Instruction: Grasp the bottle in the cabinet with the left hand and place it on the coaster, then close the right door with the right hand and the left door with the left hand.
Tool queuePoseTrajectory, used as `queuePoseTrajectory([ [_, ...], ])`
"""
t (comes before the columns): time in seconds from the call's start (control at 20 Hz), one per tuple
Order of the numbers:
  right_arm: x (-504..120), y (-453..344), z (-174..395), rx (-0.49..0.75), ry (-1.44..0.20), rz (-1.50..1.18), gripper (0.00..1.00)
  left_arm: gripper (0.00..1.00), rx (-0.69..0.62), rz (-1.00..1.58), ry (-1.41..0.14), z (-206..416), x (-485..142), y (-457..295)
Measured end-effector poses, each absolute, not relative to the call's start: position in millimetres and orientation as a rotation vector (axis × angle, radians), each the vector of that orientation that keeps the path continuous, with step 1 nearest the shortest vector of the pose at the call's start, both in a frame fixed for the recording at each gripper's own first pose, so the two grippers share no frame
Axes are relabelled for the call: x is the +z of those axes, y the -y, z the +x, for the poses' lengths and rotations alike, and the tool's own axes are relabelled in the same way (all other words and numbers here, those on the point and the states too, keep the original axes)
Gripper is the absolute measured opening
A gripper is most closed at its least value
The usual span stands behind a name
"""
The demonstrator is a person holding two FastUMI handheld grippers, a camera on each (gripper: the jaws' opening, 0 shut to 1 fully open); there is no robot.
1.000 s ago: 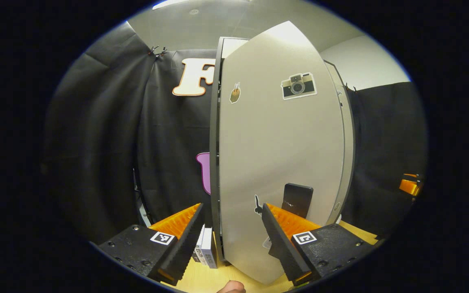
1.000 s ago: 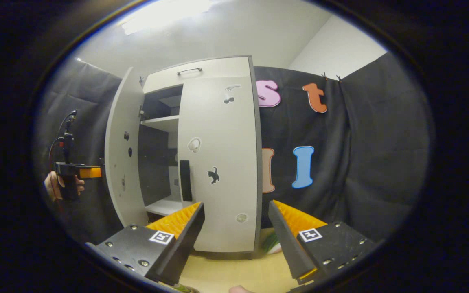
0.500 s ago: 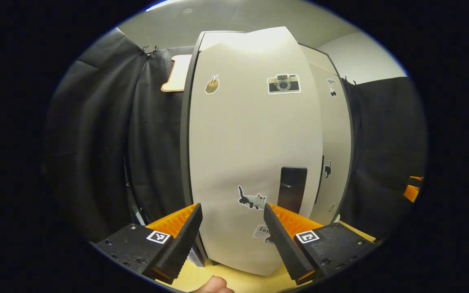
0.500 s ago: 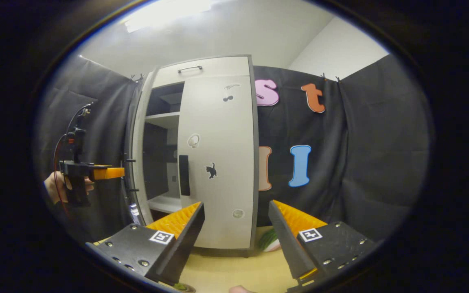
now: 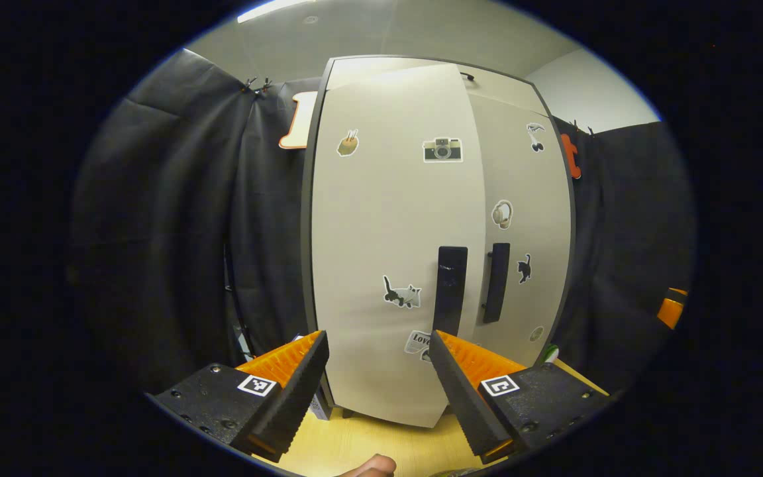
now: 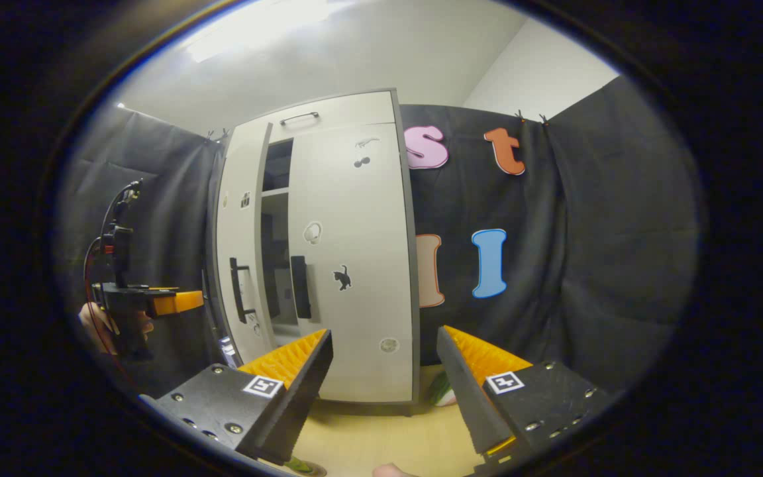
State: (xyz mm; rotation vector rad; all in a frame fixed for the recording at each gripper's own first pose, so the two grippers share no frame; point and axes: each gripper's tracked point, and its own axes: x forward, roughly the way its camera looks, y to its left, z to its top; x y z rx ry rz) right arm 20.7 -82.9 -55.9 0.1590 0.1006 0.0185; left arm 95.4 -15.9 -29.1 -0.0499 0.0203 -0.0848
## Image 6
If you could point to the green label plastic bottle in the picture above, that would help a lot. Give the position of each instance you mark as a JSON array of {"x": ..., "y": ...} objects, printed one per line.
[{"x": 299, "y": 464}]

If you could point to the white cabinet door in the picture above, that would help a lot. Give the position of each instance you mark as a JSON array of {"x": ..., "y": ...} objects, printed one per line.
[
  {"x": 355, "y": 232},
  {"x": 242, "y": 232}
]

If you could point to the white and grey cabinet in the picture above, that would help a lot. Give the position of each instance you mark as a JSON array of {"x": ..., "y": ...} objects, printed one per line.
[{"x": 277, "y": 169}]

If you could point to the black backdrop cloth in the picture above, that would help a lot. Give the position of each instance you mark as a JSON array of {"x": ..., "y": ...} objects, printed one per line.
[{"x": 587, "y": 232}]

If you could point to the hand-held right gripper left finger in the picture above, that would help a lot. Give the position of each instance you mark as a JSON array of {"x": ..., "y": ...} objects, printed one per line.
[{"x": 302, "y": 391}]

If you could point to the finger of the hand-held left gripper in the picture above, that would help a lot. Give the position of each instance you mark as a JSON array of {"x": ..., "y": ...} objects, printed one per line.
[{"x": 179, "y": 302}]

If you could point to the watermelon slice toy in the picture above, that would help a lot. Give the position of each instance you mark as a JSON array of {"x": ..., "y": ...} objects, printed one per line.
[{"x": 444, "y": 394}]

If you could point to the white cabinet drawer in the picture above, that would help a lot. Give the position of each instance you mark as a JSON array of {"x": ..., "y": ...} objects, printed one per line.
[{"x": 355, "y": 109}]

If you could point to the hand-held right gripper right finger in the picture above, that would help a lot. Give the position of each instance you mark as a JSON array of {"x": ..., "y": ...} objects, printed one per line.
[{"x": 471, "y": 391}]

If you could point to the white cabinet shelf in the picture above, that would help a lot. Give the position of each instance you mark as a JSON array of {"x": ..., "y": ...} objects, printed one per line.
[{"x": 274, "y": 192}]

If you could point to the round brown coaster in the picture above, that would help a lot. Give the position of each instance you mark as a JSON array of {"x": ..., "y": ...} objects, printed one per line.
[{"x": 320, "y": 471}]

